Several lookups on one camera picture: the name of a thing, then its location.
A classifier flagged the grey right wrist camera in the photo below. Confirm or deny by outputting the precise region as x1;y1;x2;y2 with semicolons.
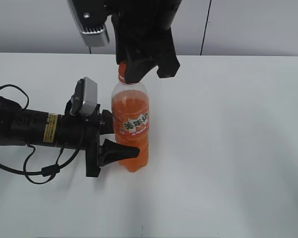
67;0;109;48

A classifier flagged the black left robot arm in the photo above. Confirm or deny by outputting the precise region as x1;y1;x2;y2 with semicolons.
0;96;140;180

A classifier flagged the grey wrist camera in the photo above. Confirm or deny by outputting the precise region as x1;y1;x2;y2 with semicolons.
70;77;98;116
67;0;109;48

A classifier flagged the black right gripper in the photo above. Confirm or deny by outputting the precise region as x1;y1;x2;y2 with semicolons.
105;0;181;84

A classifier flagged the orange bottle cap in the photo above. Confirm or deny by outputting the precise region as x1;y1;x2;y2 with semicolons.
118;60;127;83

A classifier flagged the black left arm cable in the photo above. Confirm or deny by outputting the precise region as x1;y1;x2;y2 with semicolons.
0;85;84;185

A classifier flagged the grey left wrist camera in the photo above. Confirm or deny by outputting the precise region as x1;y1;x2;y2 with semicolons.
70;77;98;116

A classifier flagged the orange soda bottle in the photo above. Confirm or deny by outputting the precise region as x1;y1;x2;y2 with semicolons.
111;81;150;173

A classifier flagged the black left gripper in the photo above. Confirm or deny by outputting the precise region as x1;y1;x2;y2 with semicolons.
57;101;140;178

